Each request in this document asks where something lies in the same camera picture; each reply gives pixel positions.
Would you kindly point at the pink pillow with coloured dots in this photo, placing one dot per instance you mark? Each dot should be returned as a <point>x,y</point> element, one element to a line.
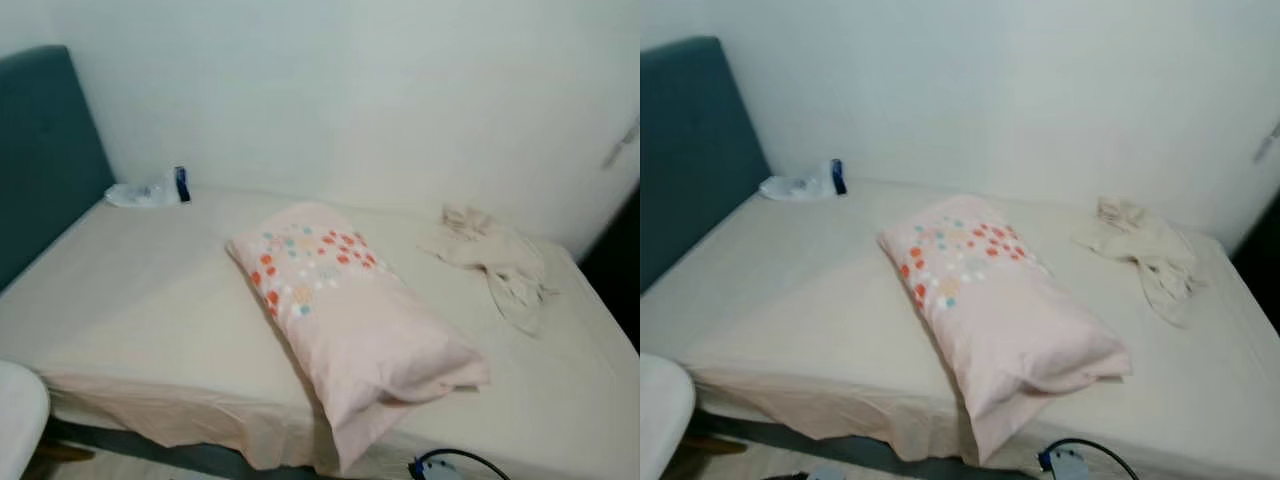
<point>1000,315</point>
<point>350,320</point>

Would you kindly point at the white plastic chair wooden legs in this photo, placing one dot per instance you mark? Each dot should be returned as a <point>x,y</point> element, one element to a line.
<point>662,410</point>
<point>18,415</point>

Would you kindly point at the teal upholstered headboard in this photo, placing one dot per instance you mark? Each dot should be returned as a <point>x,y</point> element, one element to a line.
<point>45,150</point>
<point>695,150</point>

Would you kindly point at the crumpled beige cloth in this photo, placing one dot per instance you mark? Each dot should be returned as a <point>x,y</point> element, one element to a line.
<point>495,255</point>
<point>1145,245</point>

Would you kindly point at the bed with beige sheet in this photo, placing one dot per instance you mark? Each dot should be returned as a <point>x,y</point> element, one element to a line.
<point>150,300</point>
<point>800,290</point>

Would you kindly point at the clear plastic bag blue label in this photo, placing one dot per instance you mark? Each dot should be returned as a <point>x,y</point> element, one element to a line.
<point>800,186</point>
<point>145,192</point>

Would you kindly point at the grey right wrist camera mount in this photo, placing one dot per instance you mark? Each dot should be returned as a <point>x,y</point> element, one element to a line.
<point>440,470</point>
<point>1068,465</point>

